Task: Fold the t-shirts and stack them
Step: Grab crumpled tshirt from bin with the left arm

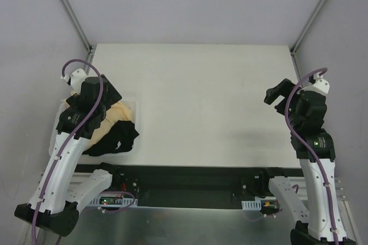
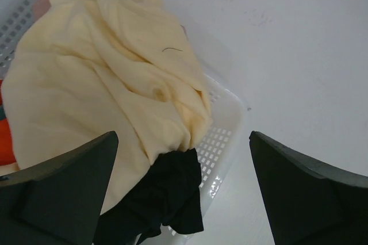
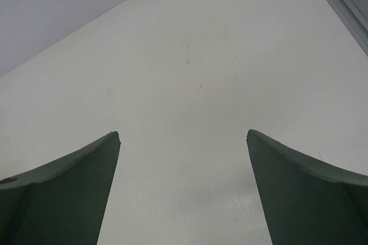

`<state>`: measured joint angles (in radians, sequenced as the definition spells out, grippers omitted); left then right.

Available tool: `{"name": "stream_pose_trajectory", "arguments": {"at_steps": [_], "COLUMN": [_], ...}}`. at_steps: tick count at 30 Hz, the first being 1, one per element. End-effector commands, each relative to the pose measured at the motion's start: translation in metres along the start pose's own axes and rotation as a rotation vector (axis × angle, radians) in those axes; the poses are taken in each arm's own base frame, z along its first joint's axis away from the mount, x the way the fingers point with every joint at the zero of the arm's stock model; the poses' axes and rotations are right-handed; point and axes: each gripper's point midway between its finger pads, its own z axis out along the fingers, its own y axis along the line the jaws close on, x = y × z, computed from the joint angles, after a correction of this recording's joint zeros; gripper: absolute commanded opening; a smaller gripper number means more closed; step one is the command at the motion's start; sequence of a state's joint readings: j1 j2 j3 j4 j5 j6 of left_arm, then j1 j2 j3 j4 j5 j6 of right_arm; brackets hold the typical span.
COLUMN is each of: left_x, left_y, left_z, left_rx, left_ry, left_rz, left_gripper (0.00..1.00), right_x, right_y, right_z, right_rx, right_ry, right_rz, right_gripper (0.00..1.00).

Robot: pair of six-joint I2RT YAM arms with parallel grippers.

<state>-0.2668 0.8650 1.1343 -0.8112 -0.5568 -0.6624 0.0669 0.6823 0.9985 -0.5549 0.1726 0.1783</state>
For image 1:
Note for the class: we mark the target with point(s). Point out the aluminium frame post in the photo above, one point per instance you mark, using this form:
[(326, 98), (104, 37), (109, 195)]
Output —
[(308, 25), (76, 25)]

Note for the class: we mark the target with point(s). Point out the left white cable duct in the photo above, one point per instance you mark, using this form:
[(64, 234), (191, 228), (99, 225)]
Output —
[(113, 202)]

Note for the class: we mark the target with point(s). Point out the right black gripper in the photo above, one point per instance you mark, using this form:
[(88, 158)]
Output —
[(284, 95)]

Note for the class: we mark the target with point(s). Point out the black t shirt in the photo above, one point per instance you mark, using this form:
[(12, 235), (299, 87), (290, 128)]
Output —
[(119, 139)]

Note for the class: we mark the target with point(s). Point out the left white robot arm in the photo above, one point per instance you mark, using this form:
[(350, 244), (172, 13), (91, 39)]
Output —
[(54, 206)]

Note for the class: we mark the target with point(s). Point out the left aluminium frame post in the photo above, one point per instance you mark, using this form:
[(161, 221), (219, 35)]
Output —
[(76, 25)]

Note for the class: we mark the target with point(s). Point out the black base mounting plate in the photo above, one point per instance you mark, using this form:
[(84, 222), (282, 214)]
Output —
[(195, 187)]

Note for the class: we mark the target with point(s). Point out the right aluminium frame post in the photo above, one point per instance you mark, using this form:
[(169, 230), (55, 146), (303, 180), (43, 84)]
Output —
[(308, 25)]

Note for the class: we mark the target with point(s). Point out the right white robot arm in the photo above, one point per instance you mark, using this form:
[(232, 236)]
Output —
[(304, 107)]

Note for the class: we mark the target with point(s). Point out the white cable duct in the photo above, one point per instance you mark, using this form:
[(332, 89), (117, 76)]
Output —
[(113, 202), (255, 205)]

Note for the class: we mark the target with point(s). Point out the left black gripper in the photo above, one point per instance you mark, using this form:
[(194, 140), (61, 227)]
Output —
[(110, 92)]

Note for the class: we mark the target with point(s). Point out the right white cable duct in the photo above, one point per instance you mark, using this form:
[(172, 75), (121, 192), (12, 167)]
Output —
[(255, 205)]

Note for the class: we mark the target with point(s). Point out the cream yellow t shirt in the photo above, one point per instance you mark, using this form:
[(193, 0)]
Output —
[(115, 121)]

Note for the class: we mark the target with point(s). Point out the white plastic laundry basket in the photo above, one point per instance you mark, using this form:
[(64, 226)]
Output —
[(126, 130)]

